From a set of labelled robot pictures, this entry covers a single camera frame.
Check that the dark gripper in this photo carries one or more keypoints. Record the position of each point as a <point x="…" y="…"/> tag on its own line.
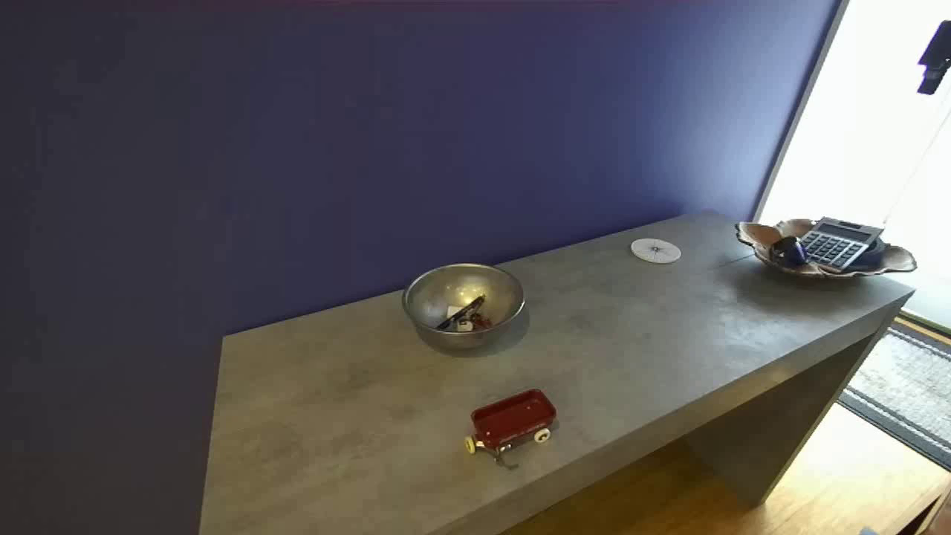
<point x="934" y="61"/>

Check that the dark pen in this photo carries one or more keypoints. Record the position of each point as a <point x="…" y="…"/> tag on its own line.
<point x="466" y="311"/>

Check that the silver metal bowl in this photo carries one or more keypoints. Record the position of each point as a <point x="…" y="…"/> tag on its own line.
<point x="440" y="287"/>

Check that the brown irregular wooden tray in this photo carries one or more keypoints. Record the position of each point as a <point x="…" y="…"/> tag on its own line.
<point x="897" y="264"/>

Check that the grey calculator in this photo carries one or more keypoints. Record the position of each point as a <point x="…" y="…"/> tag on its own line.
<point x="840" y="243"/>

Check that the grey floor mat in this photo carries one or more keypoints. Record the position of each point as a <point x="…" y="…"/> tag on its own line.
<point x="909" y="388"/>

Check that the white round disc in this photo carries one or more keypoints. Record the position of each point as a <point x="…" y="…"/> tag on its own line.
<point x="656" y="250"/>

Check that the red toy wagon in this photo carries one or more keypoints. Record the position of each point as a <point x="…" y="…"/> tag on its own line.
<point x="513" y="418"/>

